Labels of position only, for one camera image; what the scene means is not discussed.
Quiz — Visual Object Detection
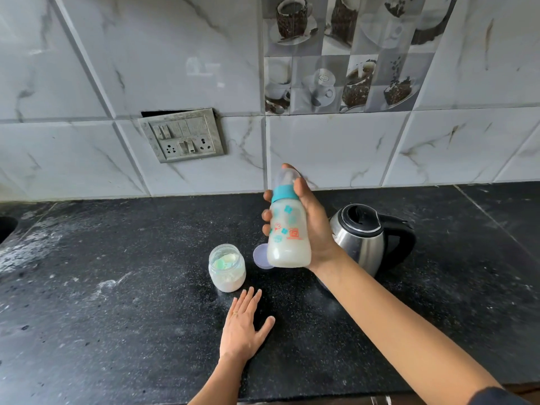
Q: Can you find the person's right hand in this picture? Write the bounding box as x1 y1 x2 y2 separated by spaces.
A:
261 163 345 273

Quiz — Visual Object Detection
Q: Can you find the person's left hand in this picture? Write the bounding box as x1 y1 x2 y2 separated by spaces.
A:
219 286 276 364

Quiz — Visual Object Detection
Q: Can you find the clear baby bottle blue print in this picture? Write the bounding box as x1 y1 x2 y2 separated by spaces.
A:
267 197 312 269

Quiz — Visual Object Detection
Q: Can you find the steel electric kettle black handle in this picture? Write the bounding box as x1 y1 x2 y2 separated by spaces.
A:
318 203 417 290

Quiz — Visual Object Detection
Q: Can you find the teal bottle nipple collar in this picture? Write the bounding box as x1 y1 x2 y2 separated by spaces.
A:
271 184 300 204

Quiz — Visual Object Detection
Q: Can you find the glass jar of white powder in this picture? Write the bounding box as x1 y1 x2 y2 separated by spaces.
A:
208 244 247 293

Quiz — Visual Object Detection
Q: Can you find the pale lavender jar lid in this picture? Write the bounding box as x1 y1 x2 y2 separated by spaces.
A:
253 243 275 270

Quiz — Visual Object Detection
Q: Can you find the clear bottle cap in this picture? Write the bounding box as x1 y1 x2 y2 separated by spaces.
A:
273 167 303 190

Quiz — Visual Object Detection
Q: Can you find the teal measuring scoop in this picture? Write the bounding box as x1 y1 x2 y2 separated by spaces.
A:
212 254 239 271

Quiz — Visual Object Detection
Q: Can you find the person's right forearm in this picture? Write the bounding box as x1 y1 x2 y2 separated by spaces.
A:
310 253 503 405

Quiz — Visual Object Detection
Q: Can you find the brown lower cabinet front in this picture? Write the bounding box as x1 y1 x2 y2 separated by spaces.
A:
236 381 540 405

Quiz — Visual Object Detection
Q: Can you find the dark shirt sleeve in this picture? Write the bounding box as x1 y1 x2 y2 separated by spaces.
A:
468 386 532 405

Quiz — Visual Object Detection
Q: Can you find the black sink basin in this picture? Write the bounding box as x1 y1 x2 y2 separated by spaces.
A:
0 215 19 244

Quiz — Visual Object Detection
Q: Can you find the grey wall switch socket panel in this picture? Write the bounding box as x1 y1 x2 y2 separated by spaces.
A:
138 107 226 164

